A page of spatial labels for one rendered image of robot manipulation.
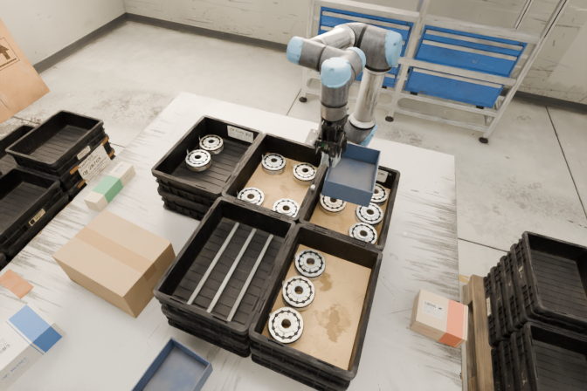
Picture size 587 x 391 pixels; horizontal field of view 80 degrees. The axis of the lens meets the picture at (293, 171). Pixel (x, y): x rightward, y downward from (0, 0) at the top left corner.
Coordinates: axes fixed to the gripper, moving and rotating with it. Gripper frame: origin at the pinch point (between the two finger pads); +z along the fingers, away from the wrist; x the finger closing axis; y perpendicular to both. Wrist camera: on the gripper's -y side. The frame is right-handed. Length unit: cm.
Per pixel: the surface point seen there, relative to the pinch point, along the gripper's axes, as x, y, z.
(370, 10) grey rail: -18, -194, 20
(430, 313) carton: 41, 21, 39
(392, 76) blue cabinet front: 7, -196, 71
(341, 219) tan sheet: 5.2, -2.2, 30.1
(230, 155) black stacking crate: -49, -19, 25
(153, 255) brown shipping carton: -50, 37, 22
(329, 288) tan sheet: 7.8, 26.6, 30.3
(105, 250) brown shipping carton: -65, 41, 21
